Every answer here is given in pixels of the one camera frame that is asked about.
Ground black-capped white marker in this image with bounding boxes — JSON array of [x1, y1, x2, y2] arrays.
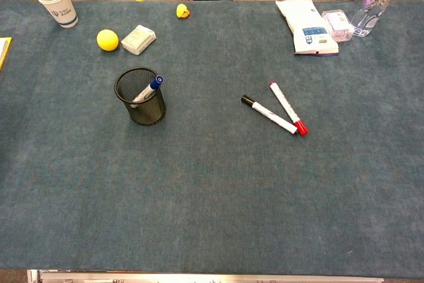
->
[[240, 94, 299, 135]]

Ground black mesh pen holder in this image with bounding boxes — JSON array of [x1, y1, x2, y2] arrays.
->
[[114, 66, 167, 127]]

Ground red-capped white marker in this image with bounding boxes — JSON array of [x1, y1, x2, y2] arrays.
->
[[268, 81, 309, 137]]

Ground blue-capped white marker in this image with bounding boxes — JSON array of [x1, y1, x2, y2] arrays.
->
[[132, 75, 164, 103]]

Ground blue table cloth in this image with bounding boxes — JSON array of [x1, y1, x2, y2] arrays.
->
[[0, 0, 424, 279]]

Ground green tissue pack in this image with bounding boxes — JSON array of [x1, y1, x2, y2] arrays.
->
[[121, 25, 157, 56]]

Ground yellow rubber duck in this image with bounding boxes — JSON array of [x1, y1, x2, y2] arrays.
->
[[176, 3, 191, 19]]

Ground yellow foam ball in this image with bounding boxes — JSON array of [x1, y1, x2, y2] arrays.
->
[[96, 28, 119, 52]]

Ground clear box purple contents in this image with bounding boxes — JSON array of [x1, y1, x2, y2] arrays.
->
[[321, 9, 355, 43]]

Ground white paper cup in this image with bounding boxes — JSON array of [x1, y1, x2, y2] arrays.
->
[[36, 0, 79, 28]]

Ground yellow-edged notebook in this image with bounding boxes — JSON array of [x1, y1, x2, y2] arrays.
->
[[0, 36, 13, 71]]

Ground aluminium rail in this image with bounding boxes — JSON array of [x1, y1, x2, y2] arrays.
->
[[26, 269, 385, 283]]

